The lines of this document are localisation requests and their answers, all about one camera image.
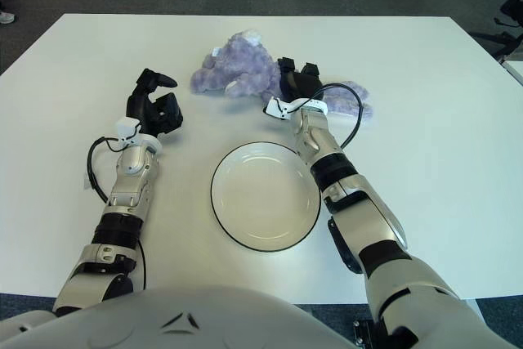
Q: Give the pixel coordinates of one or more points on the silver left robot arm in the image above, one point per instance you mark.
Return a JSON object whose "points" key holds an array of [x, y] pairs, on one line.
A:
{"points": [[130, 185]]}

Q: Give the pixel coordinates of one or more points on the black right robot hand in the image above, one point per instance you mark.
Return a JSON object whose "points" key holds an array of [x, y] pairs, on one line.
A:
{"points": [[300, 85]]}

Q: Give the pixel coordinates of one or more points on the white plate black rim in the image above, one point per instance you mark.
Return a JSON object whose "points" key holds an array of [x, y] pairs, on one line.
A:
{"points": [[261, 198]]}

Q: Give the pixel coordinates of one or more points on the white neighbouring desk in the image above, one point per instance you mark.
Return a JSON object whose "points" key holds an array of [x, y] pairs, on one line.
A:
{"points": [[518, 69]]}

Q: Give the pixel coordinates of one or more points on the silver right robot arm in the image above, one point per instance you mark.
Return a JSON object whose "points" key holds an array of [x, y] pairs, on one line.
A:
{"points": [[359, 202]]}

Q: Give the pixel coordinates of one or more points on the black office chair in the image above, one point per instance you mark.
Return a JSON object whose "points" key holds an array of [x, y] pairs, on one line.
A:
{"points": [[515, 7]]}

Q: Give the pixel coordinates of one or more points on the white sneaker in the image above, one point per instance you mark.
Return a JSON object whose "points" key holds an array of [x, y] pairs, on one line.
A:
{"points": [[6, 18]]}

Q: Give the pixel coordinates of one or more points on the black box under table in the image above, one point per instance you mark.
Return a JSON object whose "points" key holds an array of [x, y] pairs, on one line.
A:
{"points": [[363, 332]]}

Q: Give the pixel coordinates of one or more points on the purple plush bear doll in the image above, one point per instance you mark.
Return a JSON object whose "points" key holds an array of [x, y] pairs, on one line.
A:
{"points": [[245, 59]]}

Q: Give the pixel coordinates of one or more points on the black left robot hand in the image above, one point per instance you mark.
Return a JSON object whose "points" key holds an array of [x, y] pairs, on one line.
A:
{"points": [[163, 114]]}

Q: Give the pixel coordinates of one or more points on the grey robot torso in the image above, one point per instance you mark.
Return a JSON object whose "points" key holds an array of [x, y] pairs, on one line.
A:
{"points": [[204, 320]]}

